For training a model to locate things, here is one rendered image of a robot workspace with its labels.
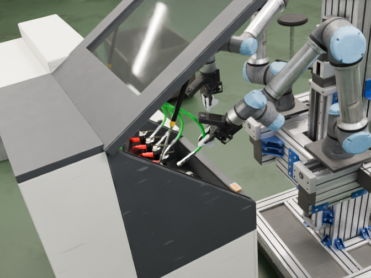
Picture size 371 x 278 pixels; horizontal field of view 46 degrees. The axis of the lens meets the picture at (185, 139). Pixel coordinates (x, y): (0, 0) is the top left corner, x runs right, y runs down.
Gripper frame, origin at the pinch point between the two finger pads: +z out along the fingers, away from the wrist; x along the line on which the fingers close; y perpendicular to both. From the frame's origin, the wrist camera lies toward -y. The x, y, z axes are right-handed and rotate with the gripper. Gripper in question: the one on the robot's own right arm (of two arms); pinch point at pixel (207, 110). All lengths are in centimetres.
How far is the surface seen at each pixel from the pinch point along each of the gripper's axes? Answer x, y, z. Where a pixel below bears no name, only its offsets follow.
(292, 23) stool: 190, 214, 59
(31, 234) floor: 113, -96, 122
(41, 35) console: 66, -54, -34
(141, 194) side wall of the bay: -42, -52, -3
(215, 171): -12.9, -5.5, 26.3
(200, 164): 0.5, -6.6, 29.6
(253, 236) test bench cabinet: -42, -5, 46
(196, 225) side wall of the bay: -42, -32, 23
